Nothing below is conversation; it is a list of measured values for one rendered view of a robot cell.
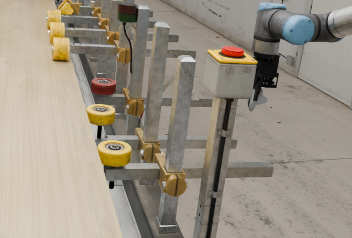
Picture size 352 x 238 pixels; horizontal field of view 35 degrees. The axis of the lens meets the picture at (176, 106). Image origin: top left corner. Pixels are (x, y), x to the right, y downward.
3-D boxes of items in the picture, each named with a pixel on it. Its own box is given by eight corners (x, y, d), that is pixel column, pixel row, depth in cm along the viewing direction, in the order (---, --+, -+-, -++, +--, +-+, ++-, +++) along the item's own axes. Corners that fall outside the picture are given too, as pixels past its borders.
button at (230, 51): (238, 55, 99) (239, 46, 99) (246, 61, 96) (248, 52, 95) (217, 54, 98) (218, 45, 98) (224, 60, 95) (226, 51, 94)
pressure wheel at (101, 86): (111, 109, 185) (114, 76, 181) (115, 117, 178) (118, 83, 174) (88, 108, 183) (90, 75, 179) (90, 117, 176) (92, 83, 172)
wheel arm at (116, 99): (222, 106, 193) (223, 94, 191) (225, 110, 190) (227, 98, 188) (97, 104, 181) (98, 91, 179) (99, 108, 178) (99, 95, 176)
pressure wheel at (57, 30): (64, 18, 217) (65, 33, 213) (63, 33, 223) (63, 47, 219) (48, 17, 216) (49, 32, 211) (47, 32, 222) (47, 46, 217)
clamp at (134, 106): (135, 101, 187) (136, 88, 186) (143, 116, 175) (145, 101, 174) (119, 101, 186) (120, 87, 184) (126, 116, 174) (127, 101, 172)
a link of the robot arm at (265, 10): (270, 4, 175) (253, -1, 184) (264, 43, 179) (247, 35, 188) (294, 6, 180) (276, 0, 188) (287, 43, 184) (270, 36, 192)
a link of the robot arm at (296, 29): (323, 17, 171) (298, 9, 181) (294, 16, 165) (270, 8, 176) (317, 46, 174) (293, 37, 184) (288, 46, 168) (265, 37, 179)
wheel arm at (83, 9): (151, 16, 278) (152, 10, 277) (152, 17, 275) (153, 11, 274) (78, 11, 268) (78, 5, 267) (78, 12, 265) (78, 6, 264)
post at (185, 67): (169, 236, 141) (192, 54, 125) (172, 244, 138) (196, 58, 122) (155, 236, 140) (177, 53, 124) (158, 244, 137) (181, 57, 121)
